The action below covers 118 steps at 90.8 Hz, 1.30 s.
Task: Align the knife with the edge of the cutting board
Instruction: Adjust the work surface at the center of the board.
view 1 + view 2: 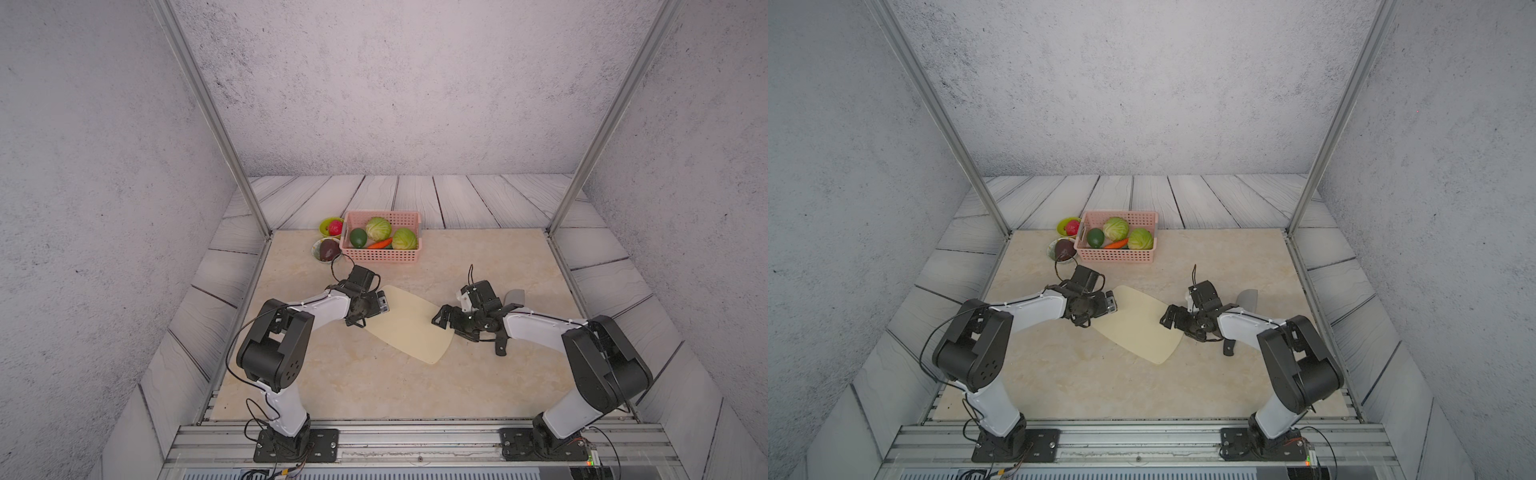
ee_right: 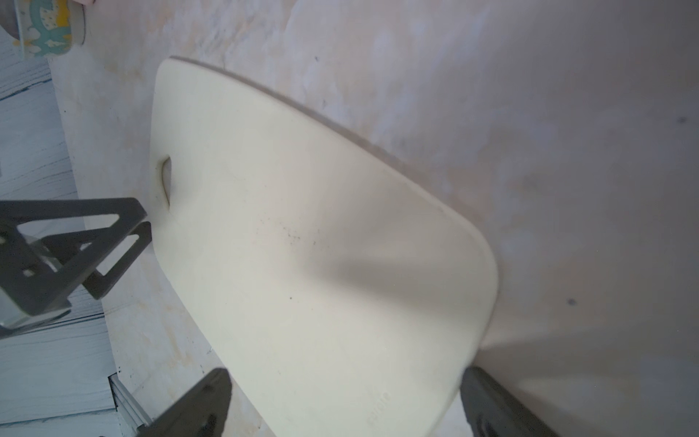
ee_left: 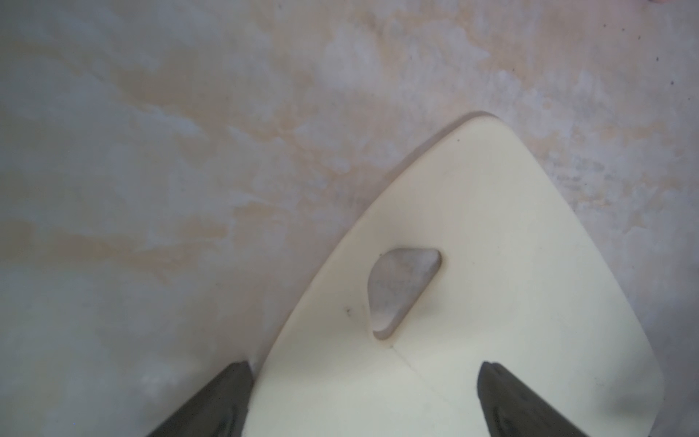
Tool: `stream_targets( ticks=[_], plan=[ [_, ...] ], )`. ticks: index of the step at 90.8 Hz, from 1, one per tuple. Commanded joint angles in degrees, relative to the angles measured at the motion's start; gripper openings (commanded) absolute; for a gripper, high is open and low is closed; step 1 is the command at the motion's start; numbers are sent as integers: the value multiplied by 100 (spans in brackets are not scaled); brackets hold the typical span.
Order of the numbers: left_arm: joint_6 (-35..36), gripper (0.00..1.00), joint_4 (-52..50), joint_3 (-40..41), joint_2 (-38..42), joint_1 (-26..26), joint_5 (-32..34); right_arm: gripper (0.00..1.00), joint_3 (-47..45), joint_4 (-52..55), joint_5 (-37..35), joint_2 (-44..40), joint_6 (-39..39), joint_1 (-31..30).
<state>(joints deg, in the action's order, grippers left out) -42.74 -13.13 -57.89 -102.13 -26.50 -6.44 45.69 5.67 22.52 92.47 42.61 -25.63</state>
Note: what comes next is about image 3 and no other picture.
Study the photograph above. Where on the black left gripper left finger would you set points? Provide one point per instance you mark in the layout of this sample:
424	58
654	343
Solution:
218	409

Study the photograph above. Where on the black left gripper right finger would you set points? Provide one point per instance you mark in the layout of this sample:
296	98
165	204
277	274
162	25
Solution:
511	408

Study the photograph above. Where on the cream plastic cutting board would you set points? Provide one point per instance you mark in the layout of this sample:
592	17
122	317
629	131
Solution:
521	283

